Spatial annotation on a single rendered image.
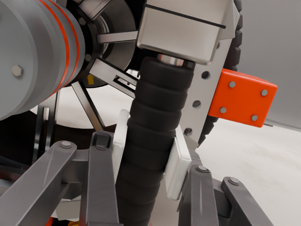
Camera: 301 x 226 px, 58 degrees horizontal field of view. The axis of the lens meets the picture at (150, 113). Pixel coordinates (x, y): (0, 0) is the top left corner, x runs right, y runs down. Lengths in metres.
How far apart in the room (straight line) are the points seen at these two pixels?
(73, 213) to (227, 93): 0.31
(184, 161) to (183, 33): 0.08
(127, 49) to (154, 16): 0.69
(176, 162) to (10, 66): 0.17
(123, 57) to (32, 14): 0.59
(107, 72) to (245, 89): 0.24
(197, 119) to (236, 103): 0.06
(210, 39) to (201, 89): 0.24
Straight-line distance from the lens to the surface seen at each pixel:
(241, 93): 0.42
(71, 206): 0.49
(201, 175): 0.16
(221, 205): 0.17
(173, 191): 0.17
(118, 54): 0.86
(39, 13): 0.31
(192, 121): 0.42
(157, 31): 0.17
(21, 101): 0.28
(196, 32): 0.17
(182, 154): 0.17
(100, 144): 0.16
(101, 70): 0.50
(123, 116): 0.20
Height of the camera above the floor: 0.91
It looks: 16 degrees down
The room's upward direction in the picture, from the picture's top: 15 degrees clockwise
